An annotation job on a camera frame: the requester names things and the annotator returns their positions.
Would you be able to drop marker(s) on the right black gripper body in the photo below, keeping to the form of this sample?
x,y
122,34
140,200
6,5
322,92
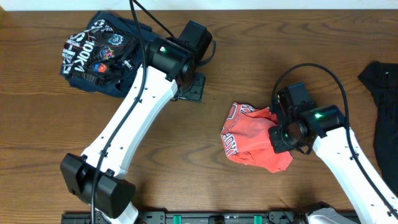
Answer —
x,y
285,138

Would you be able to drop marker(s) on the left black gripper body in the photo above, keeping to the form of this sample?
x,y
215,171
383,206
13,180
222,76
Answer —
x,y
193,89

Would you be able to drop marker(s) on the coral red t-shirt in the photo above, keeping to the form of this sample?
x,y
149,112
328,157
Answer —
x,y
246,139

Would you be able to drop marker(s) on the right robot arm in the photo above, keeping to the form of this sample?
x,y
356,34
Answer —
x,y
337,147

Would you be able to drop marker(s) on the folded black printed t-shirt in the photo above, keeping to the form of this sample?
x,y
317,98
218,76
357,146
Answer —
x,y
104,57

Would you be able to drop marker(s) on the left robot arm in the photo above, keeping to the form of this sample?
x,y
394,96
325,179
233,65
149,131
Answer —
x,y
97,176

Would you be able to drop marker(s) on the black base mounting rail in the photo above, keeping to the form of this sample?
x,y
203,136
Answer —
x,y
205,218

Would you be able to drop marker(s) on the black garment at right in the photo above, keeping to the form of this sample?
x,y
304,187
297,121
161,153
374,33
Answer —
x,y
381,80

